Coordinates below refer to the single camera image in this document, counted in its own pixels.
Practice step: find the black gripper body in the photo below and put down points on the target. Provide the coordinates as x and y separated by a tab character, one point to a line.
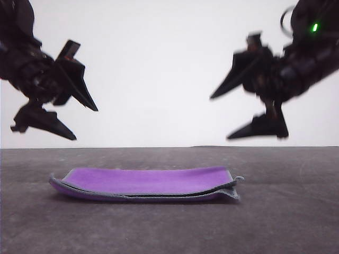
283	76
34	76

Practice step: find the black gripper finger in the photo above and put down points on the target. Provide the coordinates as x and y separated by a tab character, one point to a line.
243	68
267	127
45	120
76	79

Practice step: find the purple towel with grey hem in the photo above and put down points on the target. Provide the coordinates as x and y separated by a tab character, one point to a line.
145	180

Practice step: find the grey table cloth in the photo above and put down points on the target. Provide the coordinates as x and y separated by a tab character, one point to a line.
265	225

